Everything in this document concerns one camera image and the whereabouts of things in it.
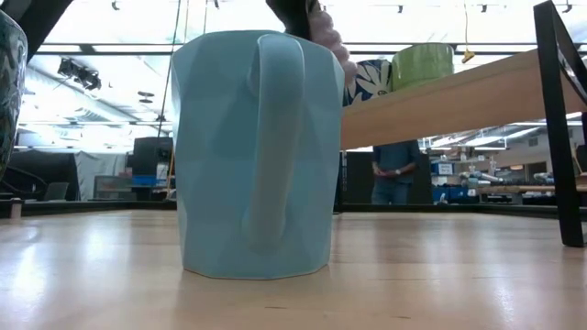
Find pink lavender ribbed mug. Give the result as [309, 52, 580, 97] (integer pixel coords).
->
[305, 8, 359, 87]

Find blue white floral mug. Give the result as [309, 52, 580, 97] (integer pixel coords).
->
[342, 58, 394, 108]

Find green glazed mug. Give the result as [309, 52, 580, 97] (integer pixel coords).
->
[389, 41, 456, 93]

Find light blue faceted mug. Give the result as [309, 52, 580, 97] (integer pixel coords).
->
[170, 29, 346, 281]

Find person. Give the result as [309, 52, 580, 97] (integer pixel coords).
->
[370, 139, 422, 206]

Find wooden shelf rack black legs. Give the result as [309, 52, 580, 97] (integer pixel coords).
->
[339, 0, 587, 248]

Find black computer monitor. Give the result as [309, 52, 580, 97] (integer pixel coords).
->
[131, 136, 175, 178]

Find black ceiling light fixture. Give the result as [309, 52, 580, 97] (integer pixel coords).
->
[56, 56, 103, 92]

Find blue storage bins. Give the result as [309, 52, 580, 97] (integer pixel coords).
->
[430, 184, 482, 205]

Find storage shelf with boxes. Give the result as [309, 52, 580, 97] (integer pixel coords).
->
[93, 174, 138, 202]

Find white sheet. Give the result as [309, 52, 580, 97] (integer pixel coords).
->
[73, 150, 134, 202]

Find wooden workbench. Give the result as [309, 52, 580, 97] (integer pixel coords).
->
[476, 182, 565, 194]

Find black curtain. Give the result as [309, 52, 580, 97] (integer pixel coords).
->
[0, 148, 81, 203]

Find grey office chair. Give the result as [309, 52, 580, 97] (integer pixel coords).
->
[42, 181, 72, 203]

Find yellow hanging cable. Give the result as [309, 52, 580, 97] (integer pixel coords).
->
[460, 0, 477, 65]

